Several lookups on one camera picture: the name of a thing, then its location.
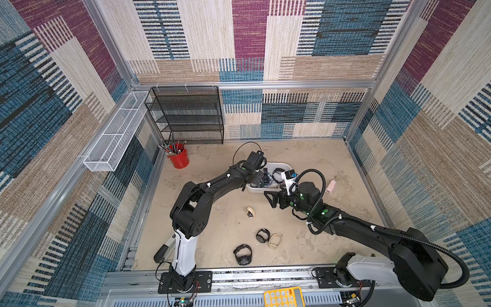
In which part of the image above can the black chunky watch front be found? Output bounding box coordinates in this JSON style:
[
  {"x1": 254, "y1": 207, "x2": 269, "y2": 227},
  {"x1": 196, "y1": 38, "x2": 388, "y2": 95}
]
[{"x1": 233, "y1": 244, "x2": 253, "y2": 266}]

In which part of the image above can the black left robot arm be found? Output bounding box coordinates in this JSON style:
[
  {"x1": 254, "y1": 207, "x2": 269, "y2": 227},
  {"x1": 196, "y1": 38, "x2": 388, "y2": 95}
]
[{"x1": 157, "y1": 150, "x2": 267, "y2": 294}]

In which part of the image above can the red pen cup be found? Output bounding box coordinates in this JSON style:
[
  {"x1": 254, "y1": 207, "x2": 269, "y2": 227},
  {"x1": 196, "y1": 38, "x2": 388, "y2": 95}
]
[{"x1": 168, "y1": 143, "x2": 189, "y2": 169}]

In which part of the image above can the white plastic storage box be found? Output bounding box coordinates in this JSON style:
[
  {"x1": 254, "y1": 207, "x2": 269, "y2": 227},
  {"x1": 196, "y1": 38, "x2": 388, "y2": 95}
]
[{"x1": 246, "y1": 162, "x2": 292, "y2": 194}]

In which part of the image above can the black rugged digital watch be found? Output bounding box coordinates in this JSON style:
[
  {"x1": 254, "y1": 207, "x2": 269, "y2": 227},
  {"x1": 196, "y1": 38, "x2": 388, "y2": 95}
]
[{"x1": 272, "y1": 168, "x2": 285, "y2": 184}]

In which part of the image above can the yellow keypad pendant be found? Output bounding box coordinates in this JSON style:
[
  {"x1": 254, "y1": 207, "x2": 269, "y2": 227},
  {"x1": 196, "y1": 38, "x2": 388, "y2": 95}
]
[{"x1": 263, "y1": 287, "x2": 305, "y2": 307}]

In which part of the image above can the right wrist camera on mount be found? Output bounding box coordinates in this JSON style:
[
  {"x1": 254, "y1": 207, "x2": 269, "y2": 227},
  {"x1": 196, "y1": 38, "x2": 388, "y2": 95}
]
[{"x1": 281, "y1": 170, "x2": 297, "y2": 196}]

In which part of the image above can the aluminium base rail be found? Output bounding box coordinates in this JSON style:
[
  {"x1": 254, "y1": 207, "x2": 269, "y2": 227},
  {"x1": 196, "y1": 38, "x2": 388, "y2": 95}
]
[{"x1": 96, "y1": 265, "x2": 427, "y2": 306}]

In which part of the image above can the white mesh wall basket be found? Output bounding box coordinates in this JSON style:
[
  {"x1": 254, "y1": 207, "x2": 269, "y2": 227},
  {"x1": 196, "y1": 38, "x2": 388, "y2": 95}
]
[{"x1": 84, "y1": 92, "x2": 148, "y2": 172}]

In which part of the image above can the black slim band watch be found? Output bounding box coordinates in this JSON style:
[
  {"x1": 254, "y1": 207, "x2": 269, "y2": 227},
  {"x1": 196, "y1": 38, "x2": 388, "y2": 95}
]
[{"x1": 256, "y1": 228, "x2": 271, "y2": 244}]

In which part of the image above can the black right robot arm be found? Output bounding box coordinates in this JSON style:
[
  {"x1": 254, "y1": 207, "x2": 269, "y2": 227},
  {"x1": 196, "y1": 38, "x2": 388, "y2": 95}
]
[{"x1": 265, "y1": 182, "x2": 448, "y2": 301}]

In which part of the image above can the beige strap steel watch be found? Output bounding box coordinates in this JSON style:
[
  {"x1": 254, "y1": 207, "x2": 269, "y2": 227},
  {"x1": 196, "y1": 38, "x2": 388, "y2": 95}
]
[{"x1": 245, "y1": 207, "x2": 255, "y2": 218}]

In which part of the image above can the large black sport watch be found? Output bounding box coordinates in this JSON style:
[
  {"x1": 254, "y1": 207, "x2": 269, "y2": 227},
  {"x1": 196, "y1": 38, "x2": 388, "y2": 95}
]
[{"x1": 258, "y1": 172, "x2": 272, "y2": 188}]

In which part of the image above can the black wire shelf rack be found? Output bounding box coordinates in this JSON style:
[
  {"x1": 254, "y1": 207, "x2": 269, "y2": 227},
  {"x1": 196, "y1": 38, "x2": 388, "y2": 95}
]
[{"x1": 145, "y1": 86, "x2": 225, "y2": 144}]

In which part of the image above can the black corrugated cable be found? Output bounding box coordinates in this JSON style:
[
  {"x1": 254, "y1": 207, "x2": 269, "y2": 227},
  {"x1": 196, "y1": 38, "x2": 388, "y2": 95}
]
[{"x1": 293, "y1": 168, "x2": 471, "y2": 290}]

